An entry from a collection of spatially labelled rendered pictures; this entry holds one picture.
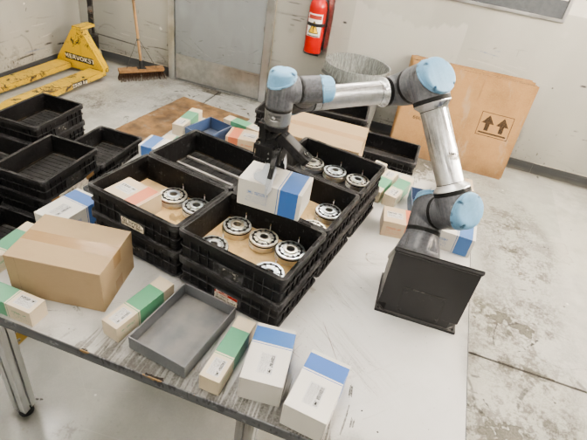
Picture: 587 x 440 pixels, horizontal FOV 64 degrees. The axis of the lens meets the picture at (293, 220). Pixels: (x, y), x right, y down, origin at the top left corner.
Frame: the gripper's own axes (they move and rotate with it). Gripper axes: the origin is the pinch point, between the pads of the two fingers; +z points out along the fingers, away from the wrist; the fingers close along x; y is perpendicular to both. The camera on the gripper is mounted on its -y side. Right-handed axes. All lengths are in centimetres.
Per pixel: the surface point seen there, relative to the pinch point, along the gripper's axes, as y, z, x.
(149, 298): 28, 35, 28
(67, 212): 74, 32, 7
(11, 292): 65, 35, 44
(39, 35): 328, 77, -257
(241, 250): 8.6, 28.3, 1.9
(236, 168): 33, 28, -48
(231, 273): 5.9, 25.9, 16.0
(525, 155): -137, 98, -316
